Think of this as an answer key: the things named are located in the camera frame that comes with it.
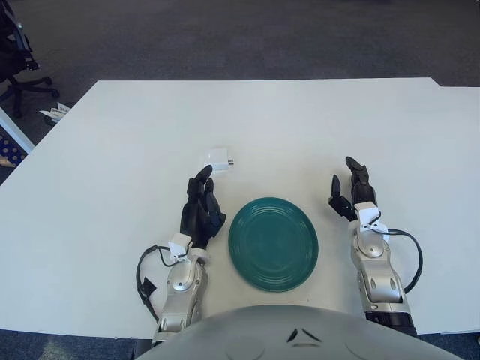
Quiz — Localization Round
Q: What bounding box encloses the grey robot torso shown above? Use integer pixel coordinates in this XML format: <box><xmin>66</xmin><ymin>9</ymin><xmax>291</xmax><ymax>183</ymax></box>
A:
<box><xmin>134</xmin><ymin>304</ymin><xmax>480</xmax><ymax>360</ymax></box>

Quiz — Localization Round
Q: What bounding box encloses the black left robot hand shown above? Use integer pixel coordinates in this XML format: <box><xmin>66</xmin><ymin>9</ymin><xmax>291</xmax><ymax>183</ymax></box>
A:
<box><xmin>179</xmin><ymin>166</ymin><xmax>228</xmax><ymax>249</ymax></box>

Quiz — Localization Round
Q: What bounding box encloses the white furniture frame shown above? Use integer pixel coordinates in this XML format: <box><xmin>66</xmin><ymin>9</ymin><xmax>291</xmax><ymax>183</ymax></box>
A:
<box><xmin>0</xmin><ymin>108</ymin><xmax>35</xmax><ymax>155</ymax></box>

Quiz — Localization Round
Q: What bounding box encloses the white charger block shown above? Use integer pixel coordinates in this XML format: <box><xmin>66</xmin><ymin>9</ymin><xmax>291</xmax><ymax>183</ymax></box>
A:
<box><xmin>202</xmin><ymin>148</ymin><xmax>238</xmax><ymax>174</ymax></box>

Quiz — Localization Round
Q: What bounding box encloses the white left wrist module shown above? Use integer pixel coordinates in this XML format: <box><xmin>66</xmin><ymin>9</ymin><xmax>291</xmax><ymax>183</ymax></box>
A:
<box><xmin>167</xmin><ymin>232</ymin><xmax>193</xmax><ymax>263</ymax></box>

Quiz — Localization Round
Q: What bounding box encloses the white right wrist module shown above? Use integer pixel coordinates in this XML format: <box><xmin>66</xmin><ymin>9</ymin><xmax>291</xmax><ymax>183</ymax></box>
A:
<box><xmin>354</xmin><ymin>201</ymin><xmax>389</xmax><ymax>234</ymax></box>

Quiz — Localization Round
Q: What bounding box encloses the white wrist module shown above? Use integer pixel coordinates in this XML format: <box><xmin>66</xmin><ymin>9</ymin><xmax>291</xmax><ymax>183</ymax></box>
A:
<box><xmin>167</xmin><ymin>232</ymin><xmax>193</xmax><ymax>263</ymax></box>
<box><xmin>354</xmin><ymin>201</ymin><xmax>389</xmax><ymax>234</ymax></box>

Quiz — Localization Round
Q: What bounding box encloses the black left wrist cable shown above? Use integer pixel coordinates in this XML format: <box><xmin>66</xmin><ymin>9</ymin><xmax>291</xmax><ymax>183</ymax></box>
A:
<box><xmin>136</xmin><ymin>244</ymin><xmax>177</xmax><ymax>323</ymax></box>

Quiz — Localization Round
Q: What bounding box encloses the white paper scrap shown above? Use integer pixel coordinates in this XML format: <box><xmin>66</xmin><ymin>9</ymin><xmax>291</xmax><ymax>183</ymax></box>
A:
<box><xmin>39</xmin><ymin>101</ymin><xmax>72</xmax><ymax>122</ymax></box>

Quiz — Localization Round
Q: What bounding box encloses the blue perforated panel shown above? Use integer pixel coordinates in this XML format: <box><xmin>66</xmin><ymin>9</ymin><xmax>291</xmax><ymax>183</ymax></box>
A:
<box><xmin>0</xmin><ymin>125</ymin><xmax>31</xmax><ymax>168</ymax></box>

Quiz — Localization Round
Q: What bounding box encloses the green ribbed plate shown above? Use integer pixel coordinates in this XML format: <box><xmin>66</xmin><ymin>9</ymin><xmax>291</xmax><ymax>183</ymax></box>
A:
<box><xmin>228</xmin><ymin>196</ymin><xmax>320</xmax><ymax>293</ymax></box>

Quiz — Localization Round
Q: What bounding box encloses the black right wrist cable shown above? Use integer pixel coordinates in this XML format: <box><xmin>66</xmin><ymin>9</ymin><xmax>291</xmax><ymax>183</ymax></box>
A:
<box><xmin>385</xmin><ymin>228</ymin><xmax>424</xmax><ymax>294</ymax></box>

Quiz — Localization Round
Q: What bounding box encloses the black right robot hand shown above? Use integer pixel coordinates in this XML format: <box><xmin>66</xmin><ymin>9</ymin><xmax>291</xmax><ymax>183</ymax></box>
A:
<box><xmin>328</xmin><ymin>156</ymin><xmax>378</xmax><ymax>222</ymax></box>

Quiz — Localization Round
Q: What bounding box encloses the black office chair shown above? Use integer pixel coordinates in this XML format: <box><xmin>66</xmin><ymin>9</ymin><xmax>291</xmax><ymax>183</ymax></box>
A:
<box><xmin>0</xmin><ymin>0</ymin><xmax>60</xmax><ymax>119</ymax></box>

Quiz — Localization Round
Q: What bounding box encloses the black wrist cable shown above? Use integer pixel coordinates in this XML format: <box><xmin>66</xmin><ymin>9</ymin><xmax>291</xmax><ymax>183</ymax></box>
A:
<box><xmin>136</xmin><ymin>244</ymin><xmax>177</xmax><ymax>323</ymax></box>
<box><xmin>385</xmin><ymin>228</ymin><xmax>424</xmax><ymax>294</ymax></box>

